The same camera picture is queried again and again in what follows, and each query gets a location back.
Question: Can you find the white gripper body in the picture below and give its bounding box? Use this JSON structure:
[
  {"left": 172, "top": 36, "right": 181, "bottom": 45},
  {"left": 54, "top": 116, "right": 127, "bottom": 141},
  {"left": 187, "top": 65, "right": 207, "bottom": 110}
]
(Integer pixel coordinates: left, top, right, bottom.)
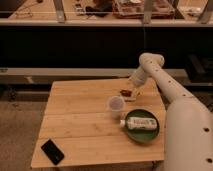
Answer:
[{"left": 129, "top": 67, "right": 148, "bottom": 98}]

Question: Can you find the black rectangular eraser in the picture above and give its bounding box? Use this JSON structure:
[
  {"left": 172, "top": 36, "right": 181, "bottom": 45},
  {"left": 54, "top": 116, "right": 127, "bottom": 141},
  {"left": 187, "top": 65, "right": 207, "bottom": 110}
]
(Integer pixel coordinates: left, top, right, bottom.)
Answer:
[{"left": 41, "top": 139, "right": 64, "bottom": 165}]

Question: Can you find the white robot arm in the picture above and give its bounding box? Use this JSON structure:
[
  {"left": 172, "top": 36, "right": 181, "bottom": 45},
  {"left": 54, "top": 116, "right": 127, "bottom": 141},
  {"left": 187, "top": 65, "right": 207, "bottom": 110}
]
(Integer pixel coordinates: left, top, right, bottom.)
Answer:
[{"left": 129, "top": 53, "right": 213, "bottom": 171}]

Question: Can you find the small brown object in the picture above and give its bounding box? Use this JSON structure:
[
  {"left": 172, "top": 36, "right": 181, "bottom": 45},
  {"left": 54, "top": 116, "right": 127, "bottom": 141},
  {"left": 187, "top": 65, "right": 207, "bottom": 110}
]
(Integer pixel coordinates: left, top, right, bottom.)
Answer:
[{"left": 120, "top": 90, "right": 132, "bottom": 97}]

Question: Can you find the clear plastic cup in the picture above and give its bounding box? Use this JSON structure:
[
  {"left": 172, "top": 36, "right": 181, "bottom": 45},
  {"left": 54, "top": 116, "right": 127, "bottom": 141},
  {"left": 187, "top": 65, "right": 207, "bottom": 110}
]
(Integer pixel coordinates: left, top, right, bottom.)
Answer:
[{"left": 107, "top": 96, "right": 125, "bottom": 118}]

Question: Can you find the white tube with green label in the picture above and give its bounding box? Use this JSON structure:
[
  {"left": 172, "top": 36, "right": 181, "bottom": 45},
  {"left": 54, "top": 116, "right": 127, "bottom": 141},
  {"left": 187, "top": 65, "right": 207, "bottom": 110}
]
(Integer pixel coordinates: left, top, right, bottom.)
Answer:
[{"left": 120, "top": 117, "right": 157, "bottom": 130}]

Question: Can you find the green round plate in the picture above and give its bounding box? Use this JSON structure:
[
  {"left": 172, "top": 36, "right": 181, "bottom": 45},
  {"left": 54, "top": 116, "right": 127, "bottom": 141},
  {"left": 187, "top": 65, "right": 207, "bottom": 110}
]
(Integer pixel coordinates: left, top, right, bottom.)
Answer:
[{"left": 124, "top": 109, "right": 160, "bottom": 144}]

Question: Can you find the cluttered tray on shelf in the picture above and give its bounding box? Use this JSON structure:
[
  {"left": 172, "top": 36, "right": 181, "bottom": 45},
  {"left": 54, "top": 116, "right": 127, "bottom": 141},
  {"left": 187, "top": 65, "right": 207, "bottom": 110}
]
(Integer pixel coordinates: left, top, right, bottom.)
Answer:
[{"left": 112, "top": 0, "right": 175, "bottom": 18}]

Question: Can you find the black object on shelf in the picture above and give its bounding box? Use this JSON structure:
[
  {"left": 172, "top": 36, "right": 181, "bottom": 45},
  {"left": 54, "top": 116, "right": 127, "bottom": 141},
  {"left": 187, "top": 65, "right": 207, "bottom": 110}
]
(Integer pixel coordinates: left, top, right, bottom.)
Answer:
[{"left": 85, "top": 2, "right": 112, "bottom": 17}]

